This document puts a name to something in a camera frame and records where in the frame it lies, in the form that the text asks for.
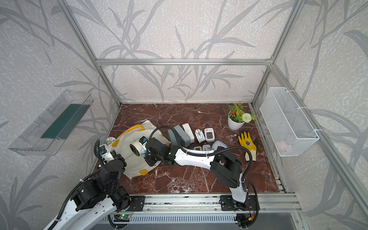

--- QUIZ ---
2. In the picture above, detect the small white LCD clock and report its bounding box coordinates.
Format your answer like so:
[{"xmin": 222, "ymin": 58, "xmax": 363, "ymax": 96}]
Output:
[{"xmin": 202, "ymin": 144, "xmax": 211, "ymax": 151}]

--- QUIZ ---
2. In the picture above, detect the yellow work glove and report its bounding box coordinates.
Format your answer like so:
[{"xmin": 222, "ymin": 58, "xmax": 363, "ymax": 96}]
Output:
[{"xmin": 238, "ymin": 132, "xmax": 259, "ymax": 162}]

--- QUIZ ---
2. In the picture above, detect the white digital paw clock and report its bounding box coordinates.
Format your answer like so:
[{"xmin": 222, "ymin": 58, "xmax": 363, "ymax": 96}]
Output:
[{"xmin": 204, "ymin": 127, "xmax": 215, "ymax": 143}]

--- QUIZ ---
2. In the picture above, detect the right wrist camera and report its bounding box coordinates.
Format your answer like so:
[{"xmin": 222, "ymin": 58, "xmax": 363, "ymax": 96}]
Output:
[{"xmin": 139, "ymin": 136, "xmax": 148, "ymax": 145}]

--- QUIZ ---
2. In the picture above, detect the blue twin bell alarm clock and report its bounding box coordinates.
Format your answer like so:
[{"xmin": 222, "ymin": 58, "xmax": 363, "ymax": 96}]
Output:
[{"xmin": 130, "ymin": 140, "xmax": 147, "ymax": 157}]

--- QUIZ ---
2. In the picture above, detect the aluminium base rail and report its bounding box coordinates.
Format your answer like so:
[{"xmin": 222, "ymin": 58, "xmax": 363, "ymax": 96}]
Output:
[{"xmin": 60, "ymin": 193, "xmax": 302, "ymax": 215}]

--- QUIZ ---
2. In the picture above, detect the grey green square clock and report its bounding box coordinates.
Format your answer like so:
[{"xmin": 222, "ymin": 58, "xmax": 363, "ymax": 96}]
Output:
[{"xmin": 168, "ymin": 129, "xmax": 180, "ymax": 146}]

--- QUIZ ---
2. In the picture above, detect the clear plastic wall shelf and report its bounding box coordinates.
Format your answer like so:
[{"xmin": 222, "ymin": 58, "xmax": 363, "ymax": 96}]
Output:
[{"xmin": 9, "ymin": 90, "xmax": 94, "ymax": 156}]

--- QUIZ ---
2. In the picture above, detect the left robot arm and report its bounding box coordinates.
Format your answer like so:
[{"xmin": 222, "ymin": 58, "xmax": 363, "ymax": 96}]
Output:
[{"xmin": 46, "ymin": 140, "xmax": 132, "ymax": 230}]

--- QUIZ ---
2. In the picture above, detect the white wire mesh basket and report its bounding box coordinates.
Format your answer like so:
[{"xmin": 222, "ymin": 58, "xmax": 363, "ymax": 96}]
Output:
[{"xmin": 260, "ymin": 87, "xmax": 320, "ymax": 157}]

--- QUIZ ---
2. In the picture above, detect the potted artificial flower plant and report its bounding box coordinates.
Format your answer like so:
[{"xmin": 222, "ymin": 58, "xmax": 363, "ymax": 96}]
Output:
[{"xmin": 228, "ymin": 103, "xmax": 257, "ymax": 131}]

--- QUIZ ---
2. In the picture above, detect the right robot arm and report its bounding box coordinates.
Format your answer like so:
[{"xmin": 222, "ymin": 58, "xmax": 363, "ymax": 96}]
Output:
[{"xmin": 138, "ymin": 127, "xmax": 258, "ymax": 203}]

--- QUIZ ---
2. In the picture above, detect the white canvas tote bag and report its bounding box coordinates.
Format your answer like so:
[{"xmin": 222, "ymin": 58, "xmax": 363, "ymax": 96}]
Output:
[{"xmin": 112, "ymin": 120, "xmax": 161, "ymax": 179}]

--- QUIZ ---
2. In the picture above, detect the grey blue square clock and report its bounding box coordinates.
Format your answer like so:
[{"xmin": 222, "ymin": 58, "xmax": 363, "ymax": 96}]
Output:
[{"xmin": 173, "ymin": 125, "xmax": 190, "ymax": 148}]

